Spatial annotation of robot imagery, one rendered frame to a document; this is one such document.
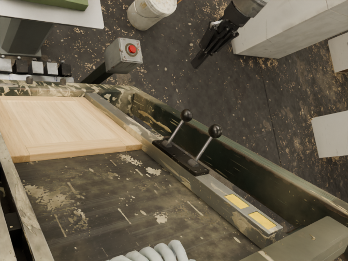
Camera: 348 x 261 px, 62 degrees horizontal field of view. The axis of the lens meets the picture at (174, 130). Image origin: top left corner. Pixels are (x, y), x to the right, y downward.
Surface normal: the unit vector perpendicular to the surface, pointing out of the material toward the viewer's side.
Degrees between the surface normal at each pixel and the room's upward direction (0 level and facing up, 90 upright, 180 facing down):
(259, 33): 90
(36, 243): 58
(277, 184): 90
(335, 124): 90
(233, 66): 0
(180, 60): 0
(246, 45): 90
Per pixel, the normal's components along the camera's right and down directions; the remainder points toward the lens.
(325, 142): -0.78, 0.09
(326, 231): 0.19, -0.93
